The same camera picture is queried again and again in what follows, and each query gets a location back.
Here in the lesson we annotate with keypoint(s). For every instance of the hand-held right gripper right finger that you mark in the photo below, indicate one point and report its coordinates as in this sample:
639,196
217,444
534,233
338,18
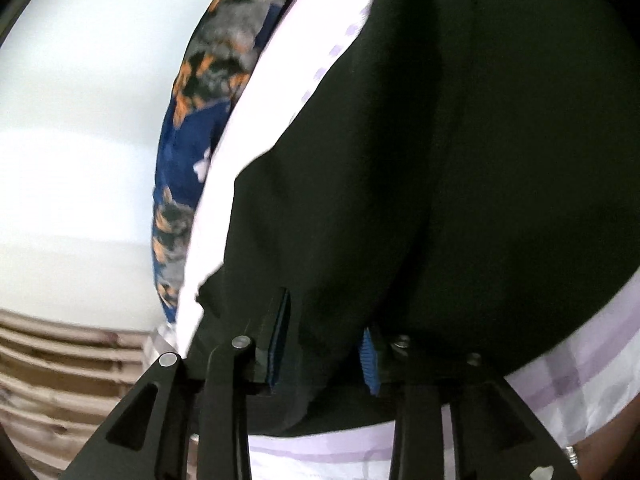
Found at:
371,365

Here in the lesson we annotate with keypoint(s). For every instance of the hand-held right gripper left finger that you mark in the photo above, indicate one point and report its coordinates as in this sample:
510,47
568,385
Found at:
280,350

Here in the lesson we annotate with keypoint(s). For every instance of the black pants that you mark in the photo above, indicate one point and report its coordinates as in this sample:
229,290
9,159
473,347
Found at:
400,160

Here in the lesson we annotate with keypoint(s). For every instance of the person's left hand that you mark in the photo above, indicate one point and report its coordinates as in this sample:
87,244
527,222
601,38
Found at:
605,450

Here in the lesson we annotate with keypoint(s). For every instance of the pink purple checked bed sheet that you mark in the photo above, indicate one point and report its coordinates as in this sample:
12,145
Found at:
225,210

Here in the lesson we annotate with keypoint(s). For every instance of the beige slatted panel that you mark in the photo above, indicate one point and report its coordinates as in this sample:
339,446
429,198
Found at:
50,360

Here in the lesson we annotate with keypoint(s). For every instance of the blue orange printed blanket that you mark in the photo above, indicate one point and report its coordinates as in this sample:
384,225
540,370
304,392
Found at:
185,125

